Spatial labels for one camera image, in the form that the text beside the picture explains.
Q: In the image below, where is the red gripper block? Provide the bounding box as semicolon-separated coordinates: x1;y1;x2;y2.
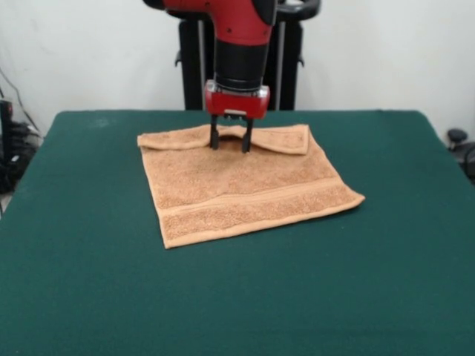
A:
203;79;272;154

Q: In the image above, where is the tan terry towel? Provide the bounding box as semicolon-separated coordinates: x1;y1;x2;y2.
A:
137;123;367;251

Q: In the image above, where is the dark green table cloth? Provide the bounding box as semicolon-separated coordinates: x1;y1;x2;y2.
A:
0;108;475;356

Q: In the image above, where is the black electronics box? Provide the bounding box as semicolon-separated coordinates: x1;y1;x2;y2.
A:
0;98;16;160

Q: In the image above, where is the black office chair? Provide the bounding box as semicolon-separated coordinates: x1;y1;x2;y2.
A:
446;128;475;185

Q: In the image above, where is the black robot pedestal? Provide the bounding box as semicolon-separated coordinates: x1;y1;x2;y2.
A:
162;0;321;111

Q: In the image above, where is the black cable bundle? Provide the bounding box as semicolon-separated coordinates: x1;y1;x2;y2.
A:
9;121;42;151

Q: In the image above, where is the grey cable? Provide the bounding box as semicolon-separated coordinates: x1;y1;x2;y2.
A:
0;68;42;135

